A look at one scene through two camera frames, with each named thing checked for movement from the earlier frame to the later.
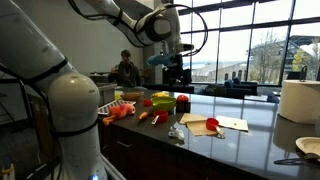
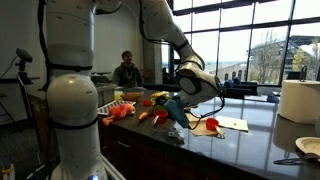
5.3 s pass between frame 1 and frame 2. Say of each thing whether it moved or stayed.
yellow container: stayed
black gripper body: moved
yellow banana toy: stayed
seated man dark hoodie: stayed
